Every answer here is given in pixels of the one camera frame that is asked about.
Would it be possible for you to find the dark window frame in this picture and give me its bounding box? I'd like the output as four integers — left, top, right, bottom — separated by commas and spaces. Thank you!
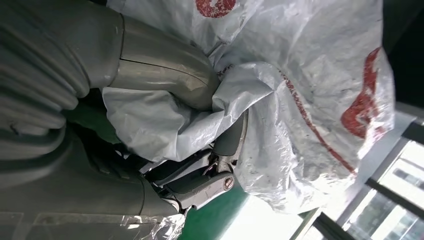
288, 120, 424, 240

